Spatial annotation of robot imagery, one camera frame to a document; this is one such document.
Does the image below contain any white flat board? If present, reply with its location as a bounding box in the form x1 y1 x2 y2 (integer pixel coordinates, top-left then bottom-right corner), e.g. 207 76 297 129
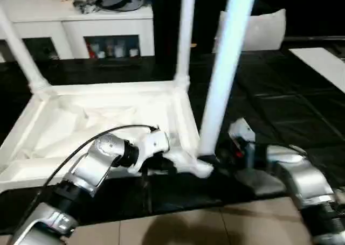
289 47 345 95

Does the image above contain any white glass-door cabinet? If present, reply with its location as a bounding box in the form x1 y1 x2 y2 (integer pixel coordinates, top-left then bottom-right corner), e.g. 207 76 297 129
0 0 156 61

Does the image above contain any black work mat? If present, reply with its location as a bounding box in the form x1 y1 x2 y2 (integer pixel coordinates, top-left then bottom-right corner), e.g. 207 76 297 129
0 48 345 229

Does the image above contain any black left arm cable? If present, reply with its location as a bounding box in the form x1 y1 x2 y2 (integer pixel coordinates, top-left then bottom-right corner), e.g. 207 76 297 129
16 124 159 229

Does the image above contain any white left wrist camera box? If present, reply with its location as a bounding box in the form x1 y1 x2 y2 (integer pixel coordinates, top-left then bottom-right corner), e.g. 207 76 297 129
127 128 171 176

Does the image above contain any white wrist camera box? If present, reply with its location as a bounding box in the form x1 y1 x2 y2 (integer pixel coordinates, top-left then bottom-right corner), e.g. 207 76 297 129
227 118 256 148
127 128 171 176

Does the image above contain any small clutter pile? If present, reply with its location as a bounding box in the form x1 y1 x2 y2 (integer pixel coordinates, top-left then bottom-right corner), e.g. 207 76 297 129
72 0 100 14

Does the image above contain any white plastic table top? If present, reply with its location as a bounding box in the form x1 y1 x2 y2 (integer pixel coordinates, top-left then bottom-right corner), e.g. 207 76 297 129
0 79 214 193

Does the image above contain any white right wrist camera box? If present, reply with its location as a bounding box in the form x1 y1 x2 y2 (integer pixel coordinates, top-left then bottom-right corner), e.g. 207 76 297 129
227 118 256 148

